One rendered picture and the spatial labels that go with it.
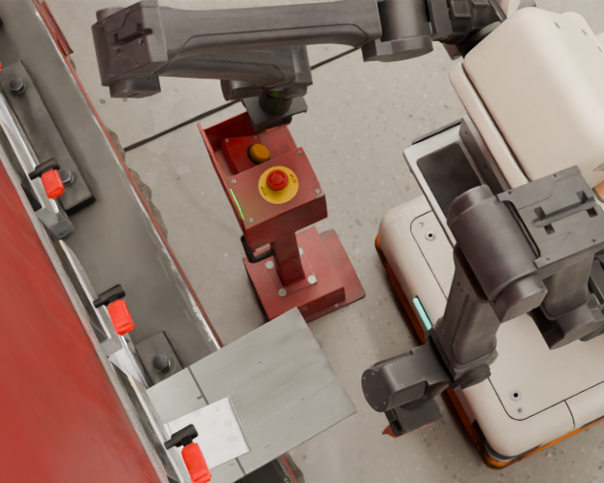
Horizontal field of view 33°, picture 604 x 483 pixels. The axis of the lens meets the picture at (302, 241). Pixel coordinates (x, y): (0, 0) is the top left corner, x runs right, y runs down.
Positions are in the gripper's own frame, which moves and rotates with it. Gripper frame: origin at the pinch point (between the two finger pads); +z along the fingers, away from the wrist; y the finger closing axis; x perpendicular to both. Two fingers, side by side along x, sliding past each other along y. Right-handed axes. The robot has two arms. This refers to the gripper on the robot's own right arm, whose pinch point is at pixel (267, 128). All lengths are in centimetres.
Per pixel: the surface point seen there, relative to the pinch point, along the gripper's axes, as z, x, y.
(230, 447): -13, 53, 30
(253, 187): 3.8, 8.5, 5.9
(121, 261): 0.7, 15.2, 33.1
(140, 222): -0.5, 10.2, 27.9
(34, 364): -83, 54, 54
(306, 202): 2.1, 15.1, -1.3
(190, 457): -41, 57, 40
